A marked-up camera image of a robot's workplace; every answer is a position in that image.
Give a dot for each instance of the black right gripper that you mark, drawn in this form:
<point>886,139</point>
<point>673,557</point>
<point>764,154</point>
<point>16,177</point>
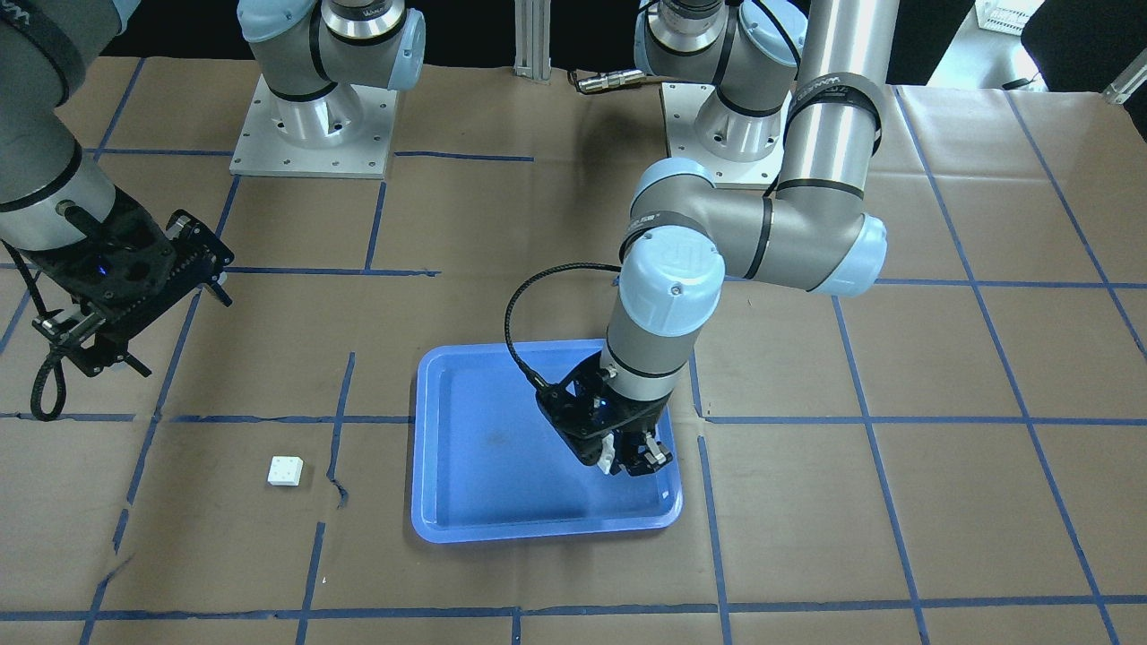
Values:
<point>132,219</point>

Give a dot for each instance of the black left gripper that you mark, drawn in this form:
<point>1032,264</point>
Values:
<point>642,453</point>

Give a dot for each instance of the white block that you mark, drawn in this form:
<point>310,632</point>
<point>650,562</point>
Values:
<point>607,455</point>
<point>285,471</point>

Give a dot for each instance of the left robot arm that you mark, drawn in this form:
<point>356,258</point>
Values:
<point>821,79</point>

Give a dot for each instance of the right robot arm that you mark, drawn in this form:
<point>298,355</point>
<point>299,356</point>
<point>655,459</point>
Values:
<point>330,75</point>

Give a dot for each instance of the blue plastic tray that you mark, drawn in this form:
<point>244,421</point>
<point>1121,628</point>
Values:
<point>488,466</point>

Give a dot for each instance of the brown paper table cover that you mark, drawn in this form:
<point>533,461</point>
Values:
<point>955,457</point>

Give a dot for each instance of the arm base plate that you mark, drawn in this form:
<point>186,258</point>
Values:
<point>345,134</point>
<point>741,152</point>

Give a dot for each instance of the aluminium frame post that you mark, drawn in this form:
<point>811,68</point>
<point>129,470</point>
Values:
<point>531,37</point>

